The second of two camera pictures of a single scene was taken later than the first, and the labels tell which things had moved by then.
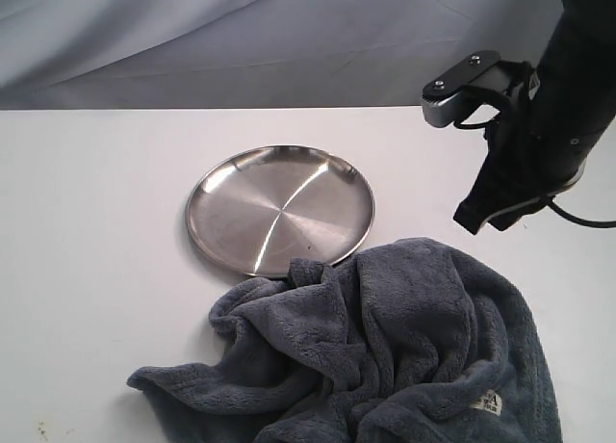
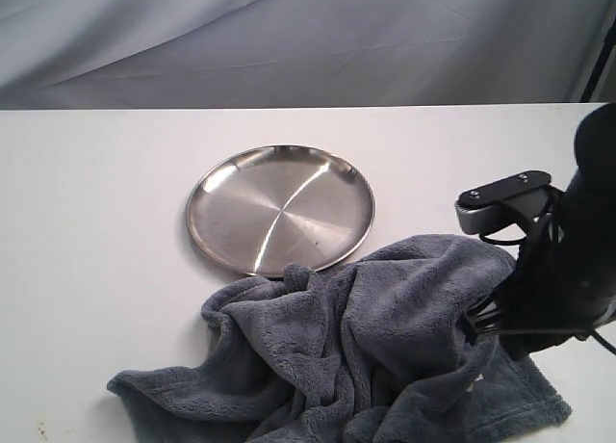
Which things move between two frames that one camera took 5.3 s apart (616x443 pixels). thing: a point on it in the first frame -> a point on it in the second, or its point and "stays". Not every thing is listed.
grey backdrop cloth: [97, 44] stays
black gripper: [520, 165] -> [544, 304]
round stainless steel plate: [266, 208] stays
